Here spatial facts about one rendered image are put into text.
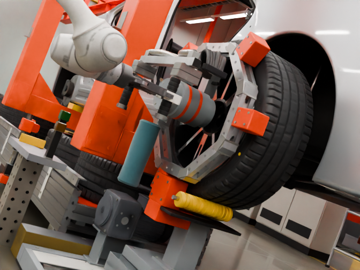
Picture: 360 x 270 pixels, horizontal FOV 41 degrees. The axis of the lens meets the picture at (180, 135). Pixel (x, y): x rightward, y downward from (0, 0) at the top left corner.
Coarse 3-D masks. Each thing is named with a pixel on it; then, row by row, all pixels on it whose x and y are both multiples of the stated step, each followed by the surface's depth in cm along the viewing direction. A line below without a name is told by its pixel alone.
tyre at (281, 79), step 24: (264, 72) 169; (288, 72) 174; (264, 96) 164; (288, 96) 167; (288, 120) 165; (312, 120) 173; (240, 144) 166; (264, 144) 162; (288, 144) 168; (240, 168) 163; (264, 168) 167; (288, 168) 170; (192, 192) 180; (216, 192) 172; (240, 192) 173; (264, 192) 175
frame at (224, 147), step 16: (208, 48) 189; (224, 48) 179; (240, 64) 168; (240, 80) 164; (240, 96) 161; (256, 96) 164; (224, 128) 163; (160, 144) 196; (224, 144) 160; (160, 160) 190; (208, 160) 165; (224, 160) 166; (176, 176) 177; (192, 176) 173
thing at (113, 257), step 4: (112, 252) 204; (108, 256) 203; (112, 256) 200; (116, 256) 205; (120, 256) 206; (108, 260) 202; (112, 260) 199; (116, 260) 197; (120, 260) 204; (124, 260) 202; (128, 260) 200; (108, 264) 201; (112, 264) 198; (116, 264) 196; (120, 264) 193; (124, 264) 201; (128, 264) 198; (104, 268) 202; (108, 268) 200; (112, 268) 197; (116, 268) 194; (120, 268) 192; (124, 268) 189; (128, 268) 196; (132, 268) 194; (136, 268) 193
